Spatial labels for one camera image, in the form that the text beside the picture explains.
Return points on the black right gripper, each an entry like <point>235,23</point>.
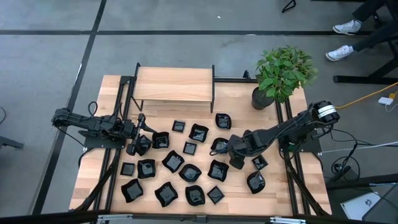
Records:
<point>239,146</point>

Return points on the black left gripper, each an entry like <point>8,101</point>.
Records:
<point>133,130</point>

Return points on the small square black plate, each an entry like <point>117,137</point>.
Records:
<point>178,126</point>
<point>215,194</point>
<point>127,169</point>
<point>189,148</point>
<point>259,162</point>

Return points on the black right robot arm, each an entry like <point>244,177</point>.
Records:
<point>280,130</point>

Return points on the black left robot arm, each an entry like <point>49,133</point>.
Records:
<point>81,119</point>

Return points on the black plant pot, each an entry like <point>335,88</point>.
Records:
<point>259,99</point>

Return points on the green leafy plant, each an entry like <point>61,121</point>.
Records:
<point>283,73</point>

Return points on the black desk bar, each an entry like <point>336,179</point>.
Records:
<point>357,183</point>

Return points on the white box with logo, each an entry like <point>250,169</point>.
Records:
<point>357,207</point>

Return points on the person's shoe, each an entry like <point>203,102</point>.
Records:
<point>339,53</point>
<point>346,28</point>

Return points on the black chair base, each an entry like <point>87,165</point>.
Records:
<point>9,142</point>

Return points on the white power adapter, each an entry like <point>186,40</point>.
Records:
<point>385,100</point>

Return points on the person's leg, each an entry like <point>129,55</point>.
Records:
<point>376,37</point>
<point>368,9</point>

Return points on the black aluminium frame rail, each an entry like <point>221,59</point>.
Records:
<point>106,161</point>
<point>304,193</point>
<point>290,186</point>
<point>233,80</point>
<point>115,161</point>
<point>62,217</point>

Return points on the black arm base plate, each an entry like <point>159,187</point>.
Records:
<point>306,147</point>
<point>102,143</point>

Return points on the wooden shelf with black frame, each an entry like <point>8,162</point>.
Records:
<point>174,84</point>

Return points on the black diagonal frame brace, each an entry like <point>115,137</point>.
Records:
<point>96,186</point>
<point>314,199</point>

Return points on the grey metal bracket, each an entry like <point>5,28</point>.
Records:
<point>287,220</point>
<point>115,217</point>

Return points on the black desk base frame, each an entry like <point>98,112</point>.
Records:
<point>357,79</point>

